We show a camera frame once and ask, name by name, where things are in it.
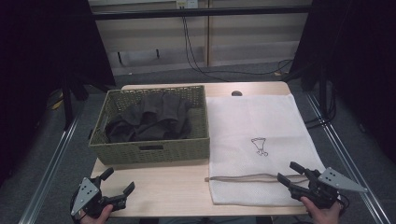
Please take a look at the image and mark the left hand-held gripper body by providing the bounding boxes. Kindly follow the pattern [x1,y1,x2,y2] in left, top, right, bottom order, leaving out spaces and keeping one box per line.
[70,176,127,219]

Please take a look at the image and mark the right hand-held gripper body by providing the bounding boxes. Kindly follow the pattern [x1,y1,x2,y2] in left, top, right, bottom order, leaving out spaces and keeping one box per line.
[290,167,368,210]

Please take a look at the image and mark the green woven basket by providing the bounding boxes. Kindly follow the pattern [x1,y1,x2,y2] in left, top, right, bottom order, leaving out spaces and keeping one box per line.
[88,85,211,165]

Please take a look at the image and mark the white mesh laundry bag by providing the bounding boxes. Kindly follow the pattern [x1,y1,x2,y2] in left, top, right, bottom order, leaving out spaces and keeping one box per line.
[204,93,327,207]

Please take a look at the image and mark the dark grey garment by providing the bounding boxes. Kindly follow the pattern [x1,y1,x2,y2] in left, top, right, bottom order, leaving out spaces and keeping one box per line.
[105,92,194,144]

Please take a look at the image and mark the person's left hand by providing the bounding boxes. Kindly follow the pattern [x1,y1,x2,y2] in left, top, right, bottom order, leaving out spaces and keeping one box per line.
[79,203,115,224]

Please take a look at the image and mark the person's right hand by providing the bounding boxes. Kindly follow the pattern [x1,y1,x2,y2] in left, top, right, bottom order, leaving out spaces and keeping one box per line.
[300,196,343,224]

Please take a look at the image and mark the black metal stand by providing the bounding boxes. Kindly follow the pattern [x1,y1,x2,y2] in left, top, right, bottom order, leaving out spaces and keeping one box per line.
[60,73,108,132]

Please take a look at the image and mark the yellow object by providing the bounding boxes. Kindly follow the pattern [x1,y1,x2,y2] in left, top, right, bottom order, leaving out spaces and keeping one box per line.
[50,98,65,111]

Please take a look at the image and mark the dark curtain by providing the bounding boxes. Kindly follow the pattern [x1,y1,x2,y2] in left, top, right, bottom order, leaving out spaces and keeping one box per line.
[0,0,117,188]
[288,0,396,164]

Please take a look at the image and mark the black horizontal bar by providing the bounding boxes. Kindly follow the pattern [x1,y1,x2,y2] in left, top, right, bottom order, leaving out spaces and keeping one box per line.
[92,5,313,21]

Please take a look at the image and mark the right hand-held gripper cable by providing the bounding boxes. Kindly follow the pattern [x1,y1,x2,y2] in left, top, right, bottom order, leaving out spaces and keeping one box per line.
[337,194,350,217]

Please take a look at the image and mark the aluminium floor rail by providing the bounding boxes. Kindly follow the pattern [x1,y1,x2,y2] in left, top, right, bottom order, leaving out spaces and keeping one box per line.
[18,113,86,224]
[304,91,392,224]

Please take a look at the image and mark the black floor cables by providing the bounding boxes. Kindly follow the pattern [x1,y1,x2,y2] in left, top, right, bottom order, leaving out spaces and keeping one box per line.
[304,88,338,131]

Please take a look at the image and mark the black wall cable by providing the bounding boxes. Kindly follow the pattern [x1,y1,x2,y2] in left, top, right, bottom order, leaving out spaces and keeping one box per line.
[181,16,232,83]
[183,16,294,77]

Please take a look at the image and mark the white wall outlet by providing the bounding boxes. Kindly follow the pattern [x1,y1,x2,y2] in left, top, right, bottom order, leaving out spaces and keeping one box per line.
[176,0,200,9]

